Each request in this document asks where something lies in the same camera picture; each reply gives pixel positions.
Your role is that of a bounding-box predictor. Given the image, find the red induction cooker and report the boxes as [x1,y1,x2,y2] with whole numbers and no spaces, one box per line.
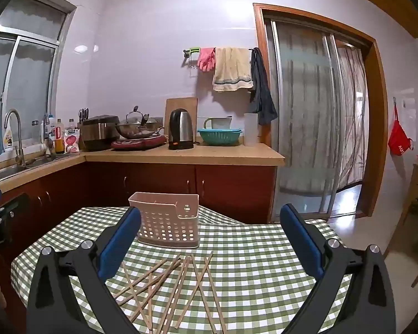
[111,136,168,151]

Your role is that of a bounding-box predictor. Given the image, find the beige kitchen counter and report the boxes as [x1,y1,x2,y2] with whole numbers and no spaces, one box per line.
[0,143,285,193]

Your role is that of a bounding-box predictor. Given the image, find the wooden door frame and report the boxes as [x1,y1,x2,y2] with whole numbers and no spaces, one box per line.
[253,3,387,223]

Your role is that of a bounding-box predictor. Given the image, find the beige striped towel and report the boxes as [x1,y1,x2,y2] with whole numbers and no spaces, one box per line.
[212,47,254,93]

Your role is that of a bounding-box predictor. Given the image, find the pink and white pouch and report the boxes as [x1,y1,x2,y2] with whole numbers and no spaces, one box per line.
[64,129,81,154]

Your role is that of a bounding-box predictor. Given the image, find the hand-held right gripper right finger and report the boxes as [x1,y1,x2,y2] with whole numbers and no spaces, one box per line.
[280,203,396,334]

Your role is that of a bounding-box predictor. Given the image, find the red-brown kitchen cabinets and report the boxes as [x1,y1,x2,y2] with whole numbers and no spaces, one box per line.
[0,162,277,334]

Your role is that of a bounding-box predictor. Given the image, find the dark rice cooker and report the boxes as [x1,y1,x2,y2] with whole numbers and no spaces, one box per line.
[81,115,120,152]

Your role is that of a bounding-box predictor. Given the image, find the pink rubber gloves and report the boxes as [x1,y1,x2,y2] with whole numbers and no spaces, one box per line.
[197,48,217,72]

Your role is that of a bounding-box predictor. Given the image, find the white plastic container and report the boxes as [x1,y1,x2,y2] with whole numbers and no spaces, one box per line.
[244,113,259,147]

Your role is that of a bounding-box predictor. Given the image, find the chrome kitchen faucet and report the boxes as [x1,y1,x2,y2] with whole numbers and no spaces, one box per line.
[4,109,25,166]

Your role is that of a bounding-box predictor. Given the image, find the aluminium frame window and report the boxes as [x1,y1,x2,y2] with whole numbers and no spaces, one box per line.
[0,0,76,154]

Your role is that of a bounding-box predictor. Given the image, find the dark grey cloth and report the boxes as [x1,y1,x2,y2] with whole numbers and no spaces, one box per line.
[249,48,278,126]

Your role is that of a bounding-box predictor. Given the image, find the light wooden furniture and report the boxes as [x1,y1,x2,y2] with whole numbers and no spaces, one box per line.
[383,158,418,286]

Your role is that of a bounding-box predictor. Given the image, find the patterned curtain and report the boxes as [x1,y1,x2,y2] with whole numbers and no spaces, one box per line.
[336,47,364,188]

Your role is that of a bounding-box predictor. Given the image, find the orange oil bottle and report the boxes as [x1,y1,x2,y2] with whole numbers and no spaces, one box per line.
[55,119,65,154]

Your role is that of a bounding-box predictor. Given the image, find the sliding glass door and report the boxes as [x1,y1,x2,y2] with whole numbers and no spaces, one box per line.
[268,19,364,216]

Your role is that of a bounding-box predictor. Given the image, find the teal plastic colander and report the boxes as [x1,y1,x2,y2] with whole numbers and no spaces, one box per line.
[197,128,242,147]

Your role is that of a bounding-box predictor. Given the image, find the bunch of wooden chopsticks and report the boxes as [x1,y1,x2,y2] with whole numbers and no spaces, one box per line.
[111,250,228,333]

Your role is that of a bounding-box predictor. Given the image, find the metal towel rail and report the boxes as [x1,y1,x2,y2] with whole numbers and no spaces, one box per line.
[183,47,256,58]

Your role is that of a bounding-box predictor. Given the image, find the green checkered tablecloth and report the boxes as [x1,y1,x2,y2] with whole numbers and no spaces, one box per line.
[11,206,356,334]

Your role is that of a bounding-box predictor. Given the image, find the pink perforated utensil holder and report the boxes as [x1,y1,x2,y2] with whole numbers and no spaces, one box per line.
[128,192,200,249]

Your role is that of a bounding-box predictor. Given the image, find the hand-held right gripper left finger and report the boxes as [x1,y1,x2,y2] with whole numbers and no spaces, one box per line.
[27,207,142,334]

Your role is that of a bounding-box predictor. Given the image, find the steel electric kettle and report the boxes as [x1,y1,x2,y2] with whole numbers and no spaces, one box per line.
[168,109,195,151]

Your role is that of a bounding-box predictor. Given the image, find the steel wok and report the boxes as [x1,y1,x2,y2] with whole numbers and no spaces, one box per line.
[116,118,165,139]

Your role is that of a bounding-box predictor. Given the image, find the white jug with green handle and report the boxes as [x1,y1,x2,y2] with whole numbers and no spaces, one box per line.
[204,116,232,131]

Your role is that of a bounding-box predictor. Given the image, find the red bag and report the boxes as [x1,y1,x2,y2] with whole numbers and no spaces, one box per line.
[388,104,415,155]

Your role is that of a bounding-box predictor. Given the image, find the stainless steel sink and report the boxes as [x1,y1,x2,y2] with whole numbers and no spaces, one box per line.
[0,156,70,186]

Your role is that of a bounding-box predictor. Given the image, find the glass wok lid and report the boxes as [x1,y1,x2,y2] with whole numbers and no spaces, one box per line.
[125,106,159,126]

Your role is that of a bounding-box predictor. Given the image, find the white spray bottle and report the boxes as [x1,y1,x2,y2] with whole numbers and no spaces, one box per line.
[3,125,14,152]

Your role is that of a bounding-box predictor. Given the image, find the wooden cutting board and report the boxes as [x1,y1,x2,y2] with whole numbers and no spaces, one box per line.
[165,97,198,136]

